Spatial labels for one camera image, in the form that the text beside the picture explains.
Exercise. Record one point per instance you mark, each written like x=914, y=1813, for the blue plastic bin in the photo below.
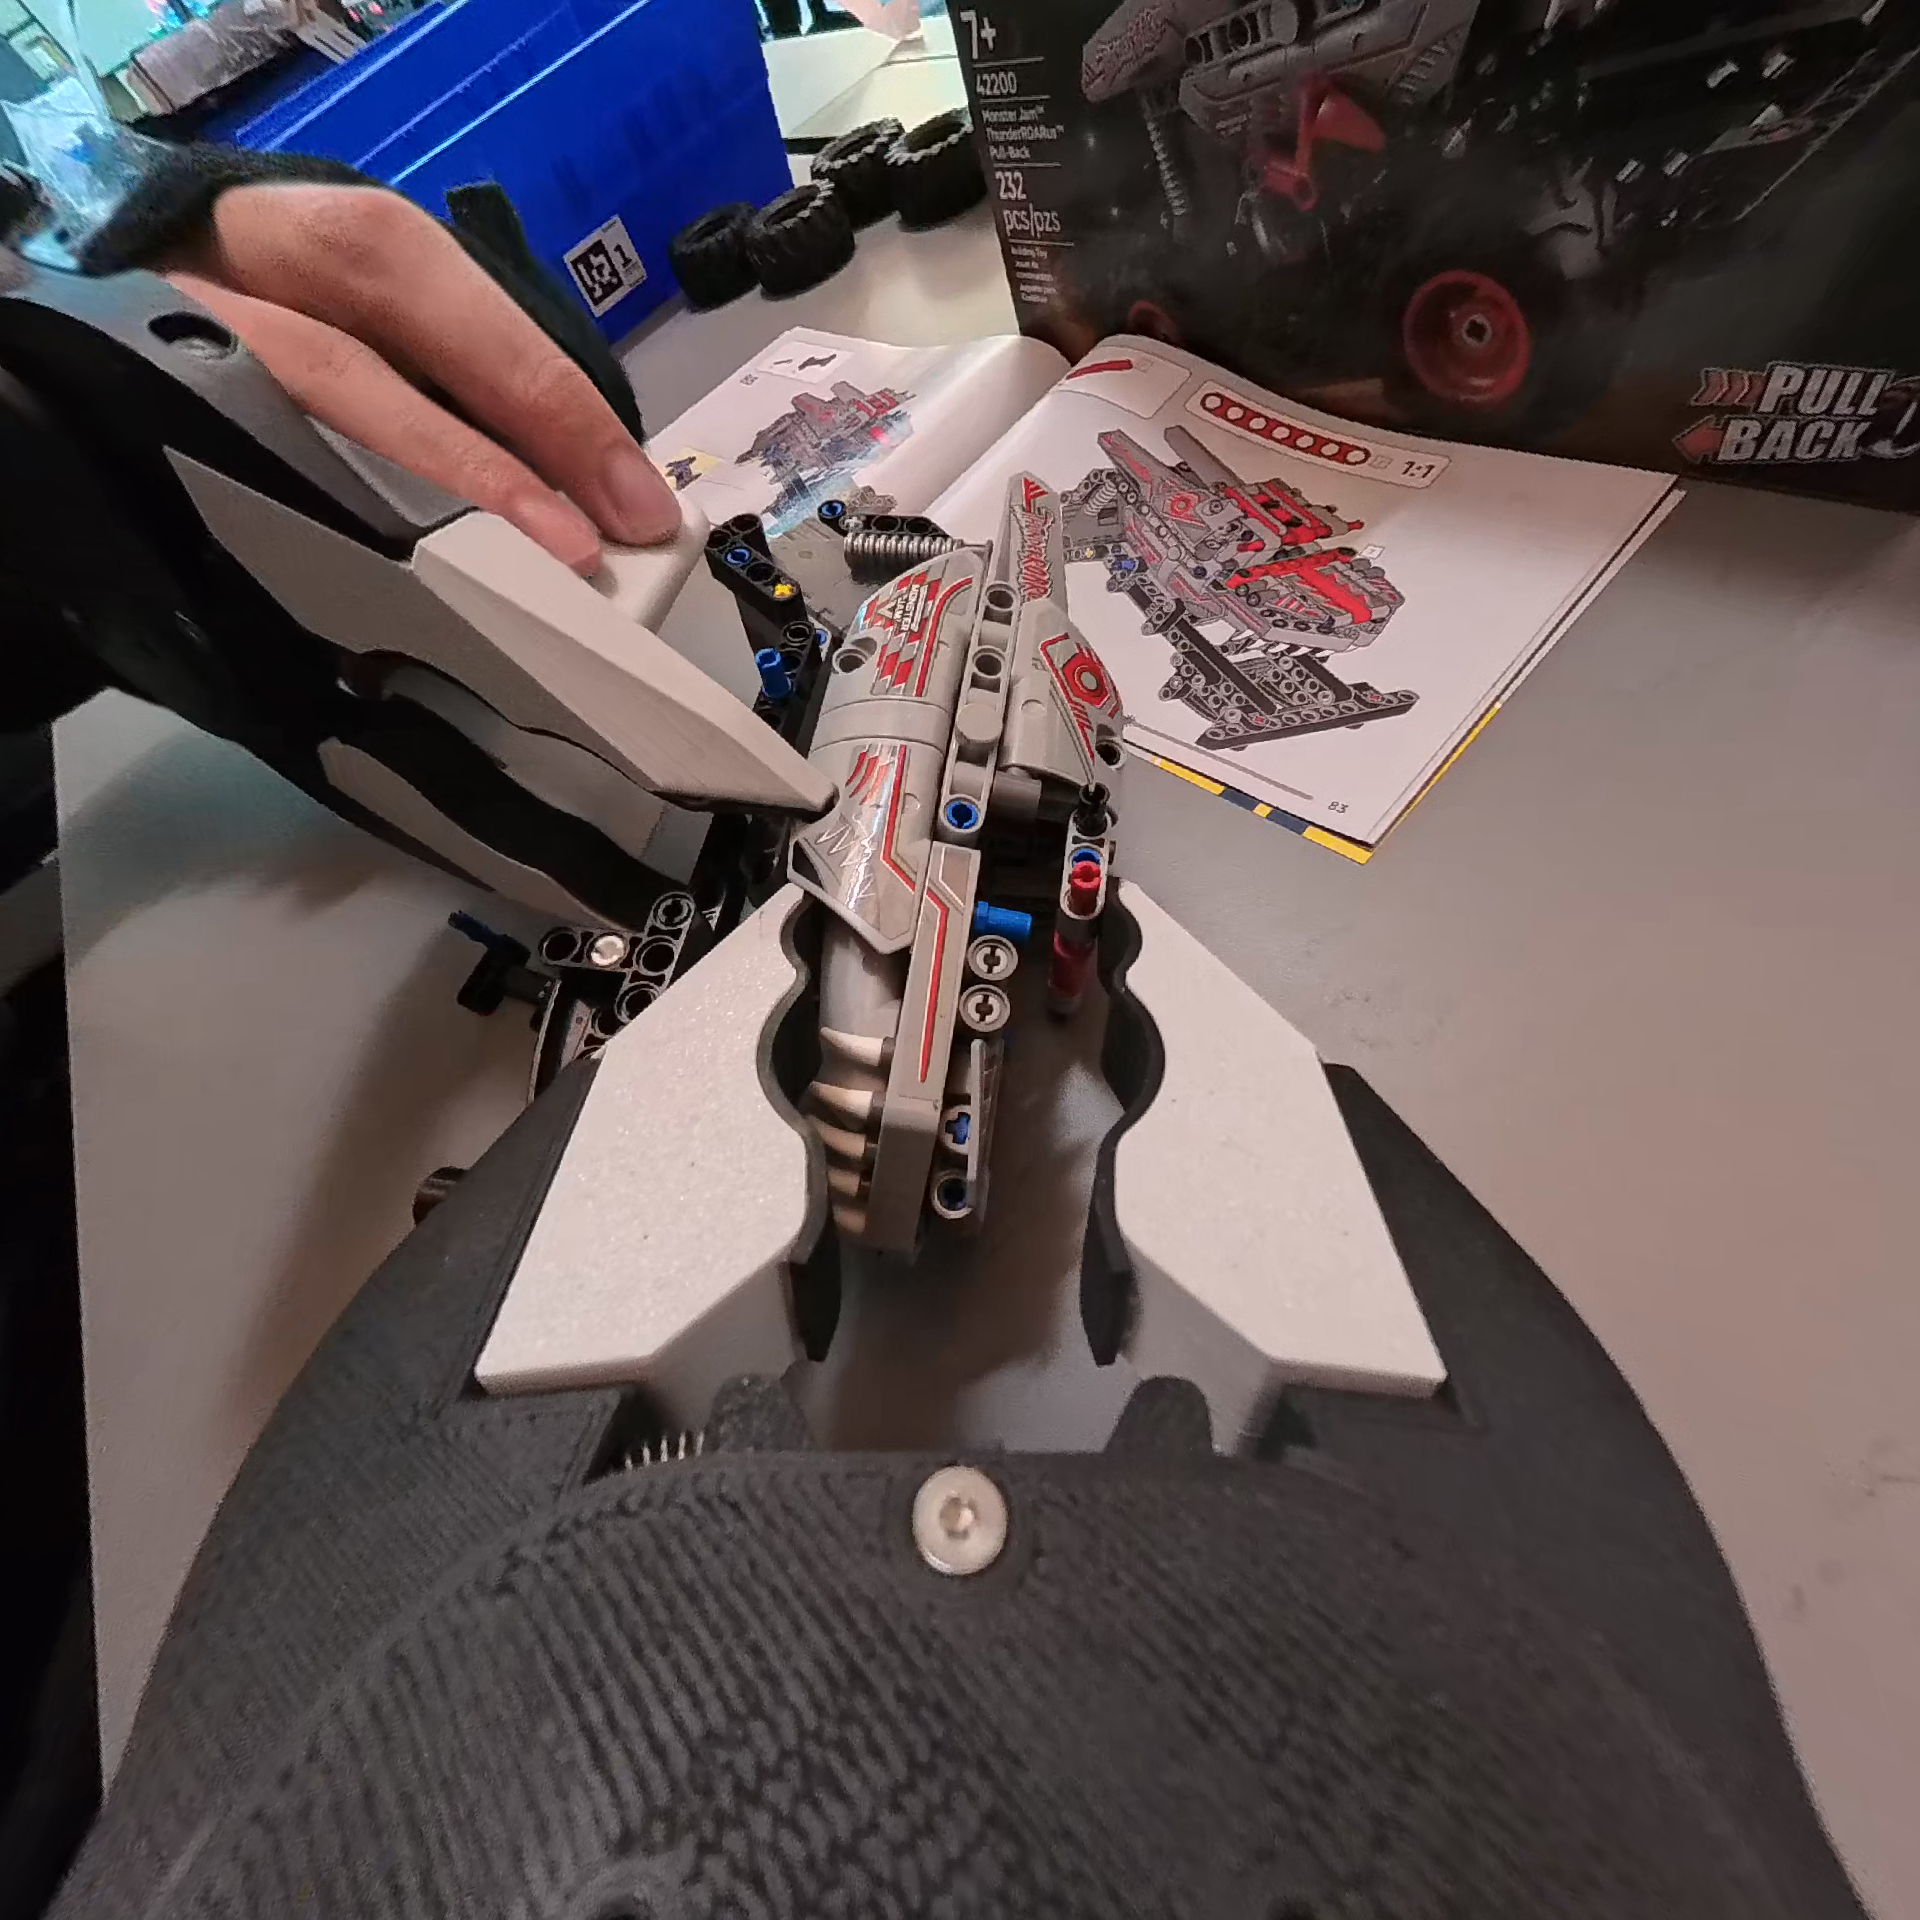
x=570, y=107

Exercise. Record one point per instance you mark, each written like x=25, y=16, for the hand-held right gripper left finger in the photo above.
x=662, y=1202

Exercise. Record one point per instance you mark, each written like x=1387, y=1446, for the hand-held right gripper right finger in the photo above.
x=1277, y=1215

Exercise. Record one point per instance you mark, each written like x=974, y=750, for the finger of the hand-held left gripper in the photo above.
x=601, y=662
x=495, y=811

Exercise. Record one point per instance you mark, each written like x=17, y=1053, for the person's left hand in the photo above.
x=422, y=360

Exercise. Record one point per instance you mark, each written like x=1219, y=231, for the black toy set box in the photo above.
x=1652, y=181

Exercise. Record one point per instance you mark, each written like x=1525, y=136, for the open instruction booklet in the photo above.
x=1500, y=599

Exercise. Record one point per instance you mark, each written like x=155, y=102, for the grey red brick model car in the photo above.
x=931, y=780

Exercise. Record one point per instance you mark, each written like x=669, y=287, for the grey desk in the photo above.
x=1577, y=1050

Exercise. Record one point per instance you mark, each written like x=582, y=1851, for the square marker sticker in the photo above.
x=607, y=267

